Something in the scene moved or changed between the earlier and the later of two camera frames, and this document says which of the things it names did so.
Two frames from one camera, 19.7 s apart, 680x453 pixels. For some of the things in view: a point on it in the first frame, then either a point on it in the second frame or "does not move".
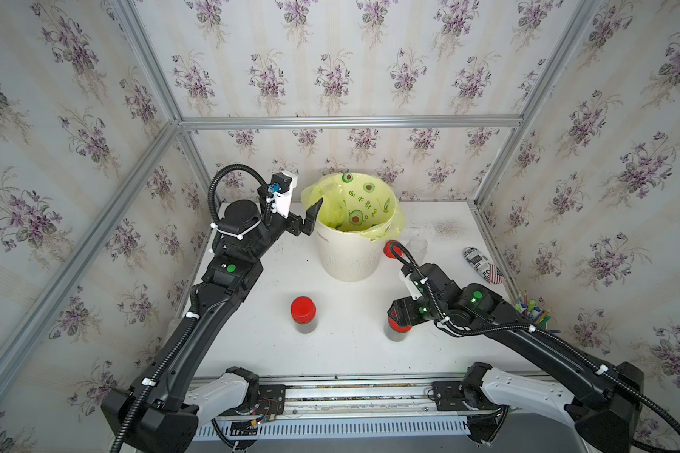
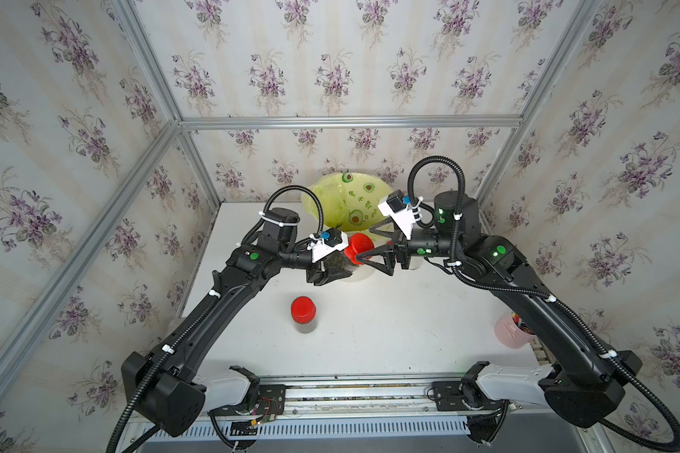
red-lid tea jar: (303, 312) does not move
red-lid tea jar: (395, 331) -> (359, 243)
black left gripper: (292, 222) -> (322, 276)
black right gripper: (407, 304) -> (403, 247)
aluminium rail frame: (341, 398) does not move
